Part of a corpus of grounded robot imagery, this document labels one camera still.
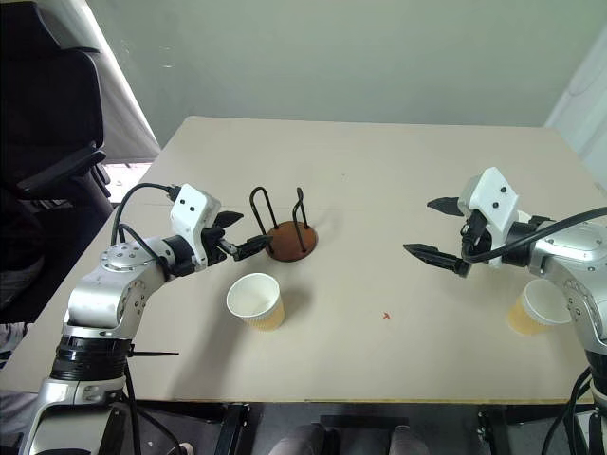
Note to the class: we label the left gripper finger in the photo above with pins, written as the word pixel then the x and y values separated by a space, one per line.
pixel 230 219
pixel 252 246

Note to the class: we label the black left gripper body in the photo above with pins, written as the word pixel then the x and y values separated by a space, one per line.
pixel 214 242

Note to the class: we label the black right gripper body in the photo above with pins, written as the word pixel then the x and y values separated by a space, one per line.
pixel 475 227

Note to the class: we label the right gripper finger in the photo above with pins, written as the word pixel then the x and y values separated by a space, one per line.
pixel 431 256
pixel 443 205

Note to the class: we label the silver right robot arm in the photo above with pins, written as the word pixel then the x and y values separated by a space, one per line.
pixel 569 256

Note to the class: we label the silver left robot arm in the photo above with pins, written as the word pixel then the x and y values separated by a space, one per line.
pixel 104 289

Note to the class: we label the white yellow paper cup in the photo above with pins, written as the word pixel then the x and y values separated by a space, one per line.
pixel 265 317
pixel 521 317

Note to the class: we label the black zip tie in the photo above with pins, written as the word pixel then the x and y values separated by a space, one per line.
pixel 156 353

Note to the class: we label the white curtain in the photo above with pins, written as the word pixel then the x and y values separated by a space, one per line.
pixel 128 118

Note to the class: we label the pale blue curtain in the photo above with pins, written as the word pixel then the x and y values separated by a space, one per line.
pixel 588 109

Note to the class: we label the black office chair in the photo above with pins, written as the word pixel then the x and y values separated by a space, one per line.
pixel 47 118

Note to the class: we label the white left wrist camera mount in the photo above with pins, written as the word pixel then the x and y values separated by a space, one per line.
pixel 192 220

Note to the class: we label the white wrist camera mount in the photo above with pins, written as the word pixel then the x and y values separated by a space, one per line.
pixel 495 199
pixel 192 220

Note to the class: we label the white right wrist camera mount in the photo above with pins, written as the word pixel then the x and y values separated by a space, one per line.
pixel 495 199

